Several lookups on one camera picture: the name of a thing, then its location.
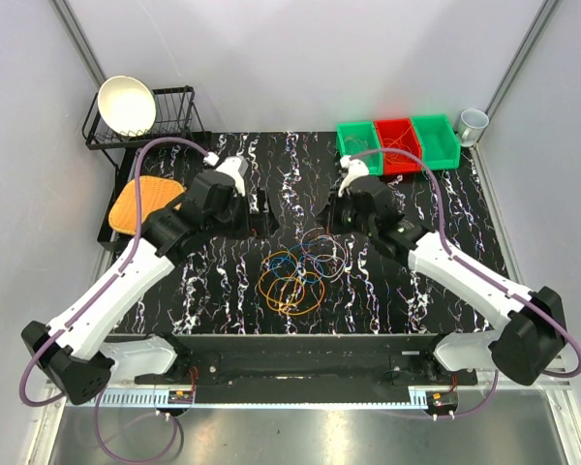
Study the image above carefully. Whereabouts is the white slotted cable duct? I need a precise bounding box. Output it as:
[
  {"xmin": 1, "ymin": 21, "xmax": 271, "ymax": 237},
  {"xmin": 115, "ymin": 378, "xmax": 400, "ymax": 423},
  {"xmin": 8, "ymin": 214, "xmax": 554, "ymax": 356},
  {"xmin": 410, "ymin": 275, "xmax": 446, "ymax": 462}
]
[{"xmin": 92, "ymin": 388, "xmax": 194, "ymax": 409}]

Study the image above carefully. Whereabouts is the white thin cable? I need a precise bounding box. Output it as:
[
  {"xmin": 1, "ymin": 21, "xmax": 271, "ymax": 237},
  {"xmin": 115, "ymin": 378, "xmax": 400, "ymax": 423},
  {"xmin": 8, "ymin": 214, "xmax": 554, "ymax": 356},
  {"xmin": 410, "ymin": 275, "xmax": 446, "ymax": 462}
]
[{"xmin": 299, "ymin": 227, "xmax": 352, "ymax": 285}]

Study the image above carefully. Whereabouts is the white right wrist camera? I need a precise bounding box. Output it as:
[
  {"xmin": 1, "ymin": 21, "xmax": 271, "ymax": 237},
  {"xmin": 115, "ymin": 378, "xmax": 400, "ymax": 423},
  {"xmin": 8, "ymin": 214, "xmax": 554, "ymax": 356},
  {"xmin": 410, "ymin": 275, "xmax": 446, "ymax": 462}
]
[{"xmin": 337, "ymin": 156, "xmax": 370, "ymax": 198}]

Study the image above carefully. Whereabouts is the orange woven basket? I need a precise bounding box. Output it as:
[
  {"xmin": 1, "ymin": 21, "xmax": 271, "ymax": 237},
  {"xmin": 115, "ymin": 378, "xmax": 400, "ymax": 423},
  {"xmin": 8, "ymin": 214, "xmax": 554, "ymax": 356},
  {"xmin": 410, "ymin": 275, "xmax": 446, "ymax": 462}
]
[{"xmin": 108, "ymin": 175, "xmax": 186, "ymax": 236}]

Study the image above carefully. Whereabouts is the blue thin cable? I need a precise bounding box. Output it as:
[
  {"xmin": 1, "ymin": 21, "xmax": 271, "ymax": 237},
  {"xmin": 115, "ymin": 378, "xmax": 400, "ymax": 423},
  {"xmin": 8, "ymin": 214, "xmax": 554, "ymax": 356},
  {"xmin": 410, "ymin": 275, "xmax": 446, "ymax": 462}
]
[{"xmin": 268, "ymin": 251, "xmax": 338, "ymax": 282}]

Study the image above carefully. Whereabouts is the black marble pattern mat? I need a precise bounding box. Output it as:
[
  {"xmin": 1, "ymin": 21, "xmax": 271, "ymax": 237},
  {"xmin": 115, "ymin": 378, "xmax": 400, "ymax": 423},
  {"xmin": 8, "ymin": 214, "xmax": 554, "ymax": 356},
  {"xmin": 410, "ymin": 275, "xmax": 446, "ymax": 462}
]
[{"xmin": 114, "ymin": 133, "xmax": 488, "ymax": 335}]

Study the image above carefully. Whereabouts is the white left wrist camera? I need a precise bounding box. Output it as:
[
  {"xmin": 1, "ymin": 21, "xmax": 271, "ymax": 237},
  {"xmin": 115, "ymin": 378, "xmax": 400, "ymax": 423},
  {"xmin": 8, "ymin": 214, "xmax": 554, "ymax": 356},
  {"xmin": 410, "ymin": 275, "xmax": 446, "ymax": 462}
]
[{"xmin": 203, "ymin": 151, "xmax": 248, "ymax": 197}]

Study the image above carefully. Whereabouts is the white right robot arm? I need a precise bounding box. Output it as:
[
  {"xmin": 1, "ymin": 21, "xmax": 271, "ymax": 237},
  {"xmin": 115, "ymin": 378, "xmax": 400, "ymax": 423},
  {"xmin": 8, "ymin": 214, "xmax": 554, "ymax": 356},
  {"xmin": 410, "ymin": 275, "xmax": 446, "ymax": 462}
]
[{"xmin": 319, "ymin": 175, "xmax": 566, "ymax": 386}]

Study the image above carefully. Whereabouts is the red plastic bin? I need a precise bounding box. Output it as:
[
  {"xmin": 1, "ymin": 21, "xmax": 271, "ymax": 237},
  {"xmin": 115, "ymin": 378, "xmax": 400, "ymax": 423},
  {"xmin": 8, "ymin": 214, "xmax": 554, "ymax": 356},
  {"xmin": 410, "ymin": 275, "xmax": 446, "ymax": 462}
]
[{"xmin": 374, "ymin": 118, "xmax": 422, "ymax": 175}]

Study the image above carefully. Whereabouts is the orange thin cable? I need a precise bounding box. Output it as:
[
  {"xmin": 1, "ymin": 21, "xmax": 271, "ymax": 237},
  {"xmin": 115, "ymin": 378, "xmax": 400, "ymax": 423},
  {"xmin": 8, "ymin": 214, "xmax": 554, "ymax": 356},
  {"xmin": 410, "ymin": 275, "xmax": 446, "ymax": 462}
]
[{"xmin": 382, "ymin": 123, "xmax": 417, "ymax": 166}]

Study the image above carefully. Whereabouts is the black wire dish rack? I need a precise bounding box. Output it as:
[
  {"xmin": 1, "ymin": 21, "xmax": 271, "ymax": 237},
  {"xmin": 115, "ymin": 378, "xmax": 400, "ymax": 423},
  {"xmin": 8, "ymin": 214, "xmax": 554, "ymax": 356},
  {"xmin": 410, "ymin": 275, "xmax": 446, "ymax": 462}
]
[{"xmin": 81, "ymin": 85, "xmax": 213, "ymax": 253}]

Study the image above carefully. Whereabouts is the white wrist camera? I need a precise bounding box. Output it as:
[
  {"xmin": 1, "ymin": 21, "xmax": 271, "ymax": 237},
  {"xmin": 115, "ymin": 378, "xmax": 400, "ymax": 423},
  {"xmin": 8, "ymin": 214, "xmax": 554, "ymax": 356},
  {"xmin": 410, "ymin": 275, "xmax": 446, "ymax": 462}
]
[
  {"xmin": 337, "ymin": 156, "xmax": 370, "ymax": 198},
  {"xmin": 203, "ymin": 151, "xmax": 248, "ymax": 197}
]

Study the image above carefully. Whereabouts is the green plastic bin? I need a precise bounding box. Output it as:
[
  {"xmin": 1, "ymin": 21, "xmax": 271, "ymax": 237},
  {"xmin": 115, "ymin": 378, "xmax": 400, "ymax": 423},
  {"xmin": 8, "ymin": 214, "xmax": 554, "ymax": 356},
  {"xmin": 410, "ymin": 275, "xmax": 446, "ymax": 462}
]
[
  {"xmin": 411, "ymin": 114, "xmax": 461, "ymax": 171},
  {"xmin": 336, "ymin": 121, "xmax": 383, "ymax": 176}
]

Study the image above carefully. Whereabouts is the right green plastic bin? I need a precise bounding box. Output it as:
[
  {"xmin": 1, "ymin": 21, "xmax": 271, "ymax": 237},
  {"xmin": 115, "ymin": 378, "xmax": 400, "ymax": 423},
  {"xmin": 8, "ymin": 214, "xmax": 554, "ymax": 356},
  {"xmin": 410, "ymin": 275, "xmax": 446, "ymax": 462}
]
[{"xmin": 411, "ymin": 114, "xmax": 461, "ymax": 171}]

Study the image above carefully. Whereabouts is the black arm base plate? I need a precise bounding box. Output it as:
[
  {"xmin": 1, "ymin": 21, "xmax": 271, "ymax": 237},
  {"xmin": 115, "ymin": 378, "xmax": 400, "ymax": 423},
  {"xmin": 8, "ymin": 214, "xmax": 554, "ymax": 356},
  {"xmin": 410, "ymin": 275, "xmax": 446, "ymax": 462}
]
[{"xmin": 136, "ymin": 335, "xmax": 477, "ymax": 408}]

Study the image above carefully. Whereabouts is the left green plastic bin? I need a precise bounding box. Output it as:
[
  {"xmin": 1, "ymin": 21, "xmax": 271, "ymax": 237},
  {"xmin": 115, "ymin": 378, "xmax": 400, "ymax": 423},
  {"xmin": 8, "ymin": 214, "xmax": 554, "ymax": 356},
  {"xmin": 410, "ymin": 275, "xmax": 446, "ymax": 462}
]
[{"xmin": 336, "ymin": 121, "xmax": 383, "ymax": 176}]

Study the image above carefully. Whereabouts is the pink thin cable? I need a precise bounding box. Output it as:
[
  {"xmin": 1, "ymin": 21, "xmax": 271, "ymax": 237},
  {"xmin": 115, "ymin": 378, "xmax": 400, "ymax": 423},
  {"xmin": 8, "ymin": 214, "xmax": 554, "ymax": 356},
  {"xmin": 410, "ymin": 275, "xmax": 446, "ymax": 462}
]
[{"xmin": 343, "ymin": 133, "xmax": 375, "ymax": 159}]

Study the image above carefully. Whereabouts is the yellow thin cable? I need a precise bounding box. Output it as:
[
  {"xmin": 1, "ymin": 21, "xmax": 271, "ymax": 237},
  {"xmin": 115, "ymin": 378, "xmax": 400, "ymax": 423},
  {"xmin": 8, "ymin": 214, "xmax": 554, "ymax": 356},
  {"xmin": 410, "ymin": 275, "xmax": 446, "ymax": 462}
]
[{"xmin": 258, "ymin": 249, "xmax": 326, "ymax": 319}]

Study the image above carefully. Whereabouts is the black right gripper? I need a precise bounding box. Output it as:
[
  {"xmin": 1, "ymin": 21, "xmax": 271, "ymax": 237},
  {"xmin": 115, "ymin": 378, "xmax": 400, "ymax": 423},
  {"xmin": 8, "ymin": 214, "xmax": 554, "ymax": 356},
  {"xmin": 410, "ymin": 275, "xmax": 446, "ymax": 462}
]
[{"xmin": 315, "ymin": 186, "xmax": 376, "ymax": 238}]

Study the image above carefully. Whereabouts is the light blue mug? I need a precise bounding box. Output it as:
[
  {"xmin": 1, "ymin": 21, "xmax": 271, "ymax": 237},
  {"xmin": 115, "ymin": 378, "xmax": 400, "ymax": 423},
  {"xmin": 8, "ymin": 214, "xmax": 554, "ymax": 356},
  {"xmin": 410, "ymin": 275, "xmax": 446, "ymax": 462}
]
[{"xmin": 457, "ymin": 108, "xmax": 490, "ymax": 147}]

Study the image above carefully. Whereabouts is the white bowl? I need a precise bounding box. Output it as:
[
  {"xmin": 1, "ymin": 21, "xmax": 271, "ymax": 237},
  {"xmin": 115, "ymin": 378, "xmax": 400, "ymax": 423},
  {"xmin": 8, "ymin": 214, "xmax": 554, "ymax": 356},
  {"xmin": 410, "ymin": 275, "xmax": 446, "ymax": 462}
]
[{"xmin": 97, "ymin": 76, "xmax": 157, "ymax": 137}]

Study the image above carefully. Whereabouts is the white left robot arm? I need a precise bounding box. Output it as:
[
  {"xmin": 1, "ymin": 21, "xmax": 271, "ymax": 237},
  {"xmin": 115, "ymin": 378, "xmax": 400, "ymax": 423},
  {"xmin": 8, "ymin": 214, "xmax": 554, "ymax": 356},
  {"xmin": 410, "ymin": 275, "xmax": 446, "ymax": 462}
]
[{"xmin": 21, "ymin": 170, "xmax": 279, "ymax": 405}]

